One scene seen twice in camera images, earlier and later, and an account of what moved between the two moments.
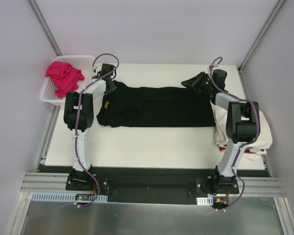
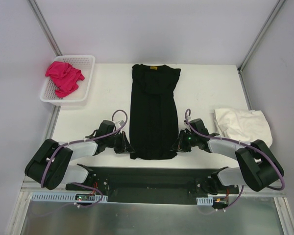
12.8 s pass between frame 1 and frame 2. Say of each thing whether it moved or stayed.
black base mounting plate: stayed
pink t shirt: stayed
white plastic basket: stayed
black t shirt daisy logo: moved
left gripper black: moved
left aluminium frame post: stayed
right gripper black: moved
